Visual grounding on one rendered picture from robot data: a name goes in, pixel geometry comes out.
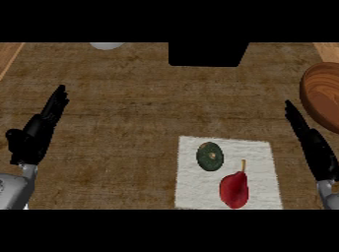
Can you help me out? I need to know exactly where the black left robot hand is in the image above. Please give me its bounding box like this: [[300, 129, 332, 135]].
[[3, 84, 70, 166]]

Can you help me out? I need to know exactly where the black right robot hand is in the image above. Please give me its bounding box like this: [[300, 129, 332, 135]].
[[283, 99, 339, 183]]

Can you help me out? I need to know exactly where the brown wooden bowl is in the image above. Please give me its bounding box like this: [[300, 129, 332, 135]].
[[297, 61, 339, 138]]

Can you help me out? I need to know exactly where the red pear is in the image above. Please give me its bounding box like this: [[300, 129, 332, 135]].
[[217, 158, 249, 210]]

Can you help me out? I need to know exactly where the white placemat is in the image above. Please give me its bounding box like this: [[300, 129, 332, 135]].
[[172, 135, 285, 211]]

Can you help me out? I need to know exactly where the dark green avocado half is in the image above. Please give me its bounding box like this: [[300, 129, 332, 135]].
[[194, 141, 224, 172]]

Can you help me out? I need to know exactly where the pale grey round object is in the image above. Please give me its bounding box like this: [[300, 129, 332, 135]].
[[88, 41, 126, 51]]

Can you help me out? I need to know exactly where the black box appliance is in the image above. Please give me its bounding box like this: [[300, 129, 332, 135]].
[[166, 41, 251, 68]]

